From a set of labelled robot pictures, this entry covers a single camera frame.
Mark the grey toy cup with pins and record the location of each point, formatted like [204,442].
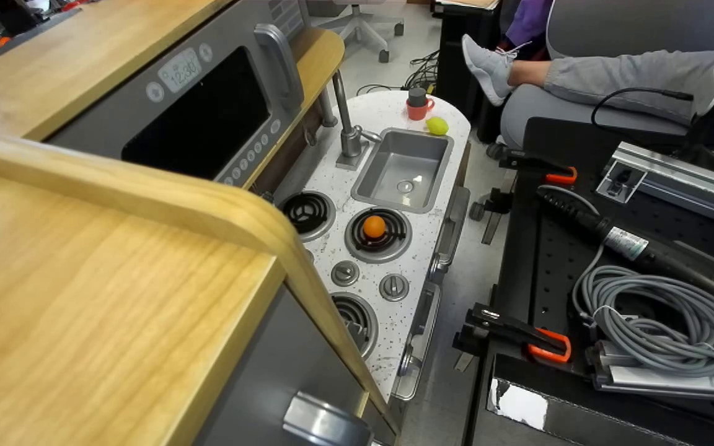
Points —
[420,89]

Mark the orange toy cup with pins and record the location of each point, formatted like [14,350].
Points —
[420,110]

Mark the orange toy ball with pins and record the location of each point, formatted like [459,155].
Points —
[374,226]

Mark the grey stove knob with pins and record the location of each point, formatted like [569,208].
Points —
[391,286]
[344,274]

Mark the white speckled toy kitchen counter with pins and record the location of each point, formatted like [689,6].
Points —
[422,236]

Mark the grey toy sink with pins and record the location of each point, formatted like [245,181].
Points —
[402,169]

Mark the grey toy faucet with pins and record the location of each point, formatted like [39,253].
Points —
[344,124]

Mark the yellow toy lemon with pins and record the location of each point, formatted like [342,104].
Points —
[437,124]

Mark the grey toy microwave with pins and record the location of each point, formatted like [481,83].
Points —
[199,115]

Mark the office chair base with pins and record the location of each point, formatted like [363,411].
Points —
[364,29]

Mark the foot in white sock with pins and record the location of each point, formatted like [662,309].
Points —
[487,67]

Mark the grey chair seat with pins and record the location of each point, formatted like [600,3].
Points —
[571,113]

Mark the black tool with silver band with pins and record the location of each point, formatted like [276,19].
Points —
[619,242]

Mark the purple cloth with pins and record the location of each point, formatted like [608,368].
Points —
[526,21]

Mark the curved wooden cabinet top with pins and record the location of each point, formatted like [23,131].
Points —
[91,312]

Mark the flat wooden shelf top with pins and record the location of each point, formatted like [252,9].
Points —
[74,57]

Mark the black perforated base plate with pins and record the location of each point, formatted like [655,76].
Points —
[544,274]

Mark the aluminium rail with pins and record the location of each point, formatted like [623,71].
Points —
[679,181]

